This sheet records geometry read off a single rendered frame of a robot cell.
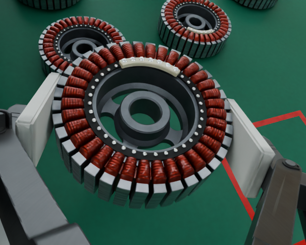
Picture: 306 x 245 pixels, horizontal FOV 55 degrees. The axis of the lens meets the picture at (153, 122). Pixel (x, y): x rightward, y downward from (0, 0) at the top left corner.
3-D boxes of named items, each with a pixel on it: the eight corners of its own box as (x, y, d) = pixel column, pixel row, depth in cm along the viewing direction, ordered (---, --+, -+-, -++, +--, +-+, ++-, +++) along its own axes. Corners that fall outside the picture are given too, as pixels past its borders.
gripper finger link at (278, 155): (286, 187, 13) (345, 194, 14) (248, 132, 18) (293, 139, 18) (274, 211, 14) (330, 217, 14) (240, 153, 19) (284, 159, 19)
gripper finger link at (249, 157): (263, 151, 14) (277, 153, 15) (224, 97, 21) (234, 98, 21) (244, 198, 16) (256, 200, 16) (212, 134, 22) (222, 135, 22)
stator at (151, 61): (221, 218, 19) (248, 200, 15) (37, 201, 17) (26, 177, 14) (209, 83, 25) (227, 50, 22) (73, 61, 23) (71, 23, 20)
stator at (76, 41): (27, 47, 40) (23, 25, 37) (100, 26, 45) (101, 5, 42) (65, 107, 36) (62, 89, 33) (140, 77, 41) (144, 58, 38)
